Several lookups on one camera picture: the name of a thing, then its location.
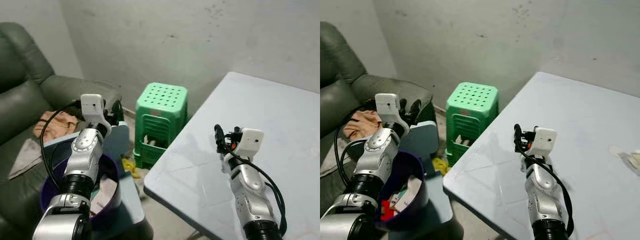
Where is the white paper trash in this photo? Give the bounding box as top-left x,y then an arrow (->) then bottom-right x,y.
392,175 -> 424,212
90,175 -> 119,216

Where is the cream paper trash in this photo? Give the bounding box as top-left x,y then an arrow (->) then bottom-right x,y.
608,144 -> 640,177

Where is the purple plastic rubbish bin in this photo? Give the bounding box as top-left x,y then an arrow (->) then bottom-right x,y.
372,150 -> 429,232
39,152 -> 121,232

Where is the yellow scrap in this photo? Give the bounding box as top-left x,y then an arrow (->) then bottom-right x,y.
121,157 -> 142,180
432,157 -> 451,176

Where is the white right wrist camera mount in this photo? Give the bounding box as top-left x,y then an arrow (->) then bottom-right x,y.
233,128 -> 265,160
531,127 -> 558,159

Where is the grey white flat cloth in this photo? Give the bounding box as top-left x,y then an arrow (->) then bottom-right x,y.
7,138 -> 46,181
320,137 -> 352,177

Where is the light blue plastic chair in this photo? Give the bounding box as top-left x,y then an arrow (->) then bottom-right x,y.
399,120 -> 454,237
42,121 -> 146,237

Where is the red trash piece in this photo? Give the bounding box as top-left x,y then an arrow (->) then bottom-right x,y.
380,199 -> 401,222

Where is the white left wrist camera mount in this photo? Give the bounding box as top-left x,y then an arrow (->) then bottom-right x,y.
80,94 -> 112,133
375,93 -> 410,134

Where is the dark green leather sofa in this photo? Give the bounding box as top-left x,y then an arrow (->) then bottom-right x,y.
320,21 -> 435,223
0,22 -> 124,240

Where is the green plastic stool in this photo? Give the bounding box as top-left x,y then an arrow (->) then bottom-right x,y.
445,82 -> 500,168
133,82 -> 189,170

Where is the pink crumpled cloth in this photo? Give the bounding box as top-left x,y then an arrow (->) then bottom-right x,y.
32,110 -> 82,142
342,110 -> 384,142

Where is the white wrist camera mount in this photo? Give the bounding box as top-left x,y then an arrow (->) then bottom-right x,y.
80,94 -> 112,133
531,127 -> 558,159
233,128 -> 265,160
375,93 -> 410,134

